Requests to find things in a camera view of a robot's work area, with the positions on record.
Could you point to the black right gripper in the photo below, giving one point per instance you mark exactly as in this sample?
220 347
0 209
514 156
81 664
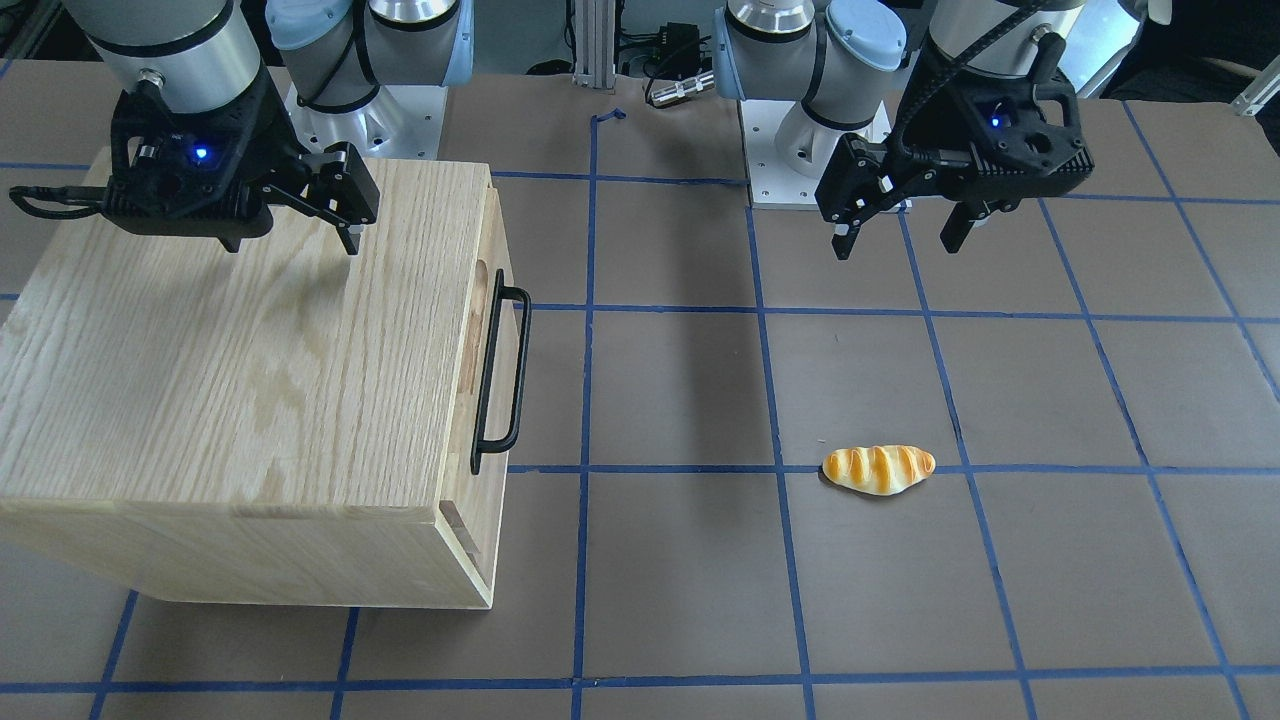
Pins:
270 140

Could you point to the aluminium frame post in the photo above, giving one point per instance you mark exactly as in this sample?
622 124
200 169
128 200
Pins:
594 34

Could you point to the silver cable connector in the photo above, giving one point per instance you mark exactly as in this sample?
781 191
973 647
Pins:
680 91

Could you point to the toy bread loaf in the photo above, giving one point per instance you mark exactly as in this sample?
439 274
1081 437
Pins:
881 471

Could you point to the black power adapter box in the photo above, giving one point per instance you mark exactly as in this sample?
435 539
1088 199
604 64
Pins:
674 42

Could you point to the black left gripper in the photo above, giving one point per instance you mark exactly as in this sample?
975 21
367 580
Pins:
925 115

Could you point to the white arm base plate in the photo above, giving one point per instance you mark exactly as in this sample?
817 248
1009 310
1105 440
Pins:
402 122
786 153

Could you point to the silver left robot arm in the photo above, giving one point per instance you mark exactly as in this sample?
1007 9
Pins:
838 59

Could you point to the light wooden drawer cabinet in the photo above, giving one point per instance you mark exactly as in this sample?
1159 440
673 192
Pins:
288 424

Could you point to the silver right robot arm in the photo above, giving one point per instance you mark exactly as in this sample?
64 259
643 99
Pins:
338 54

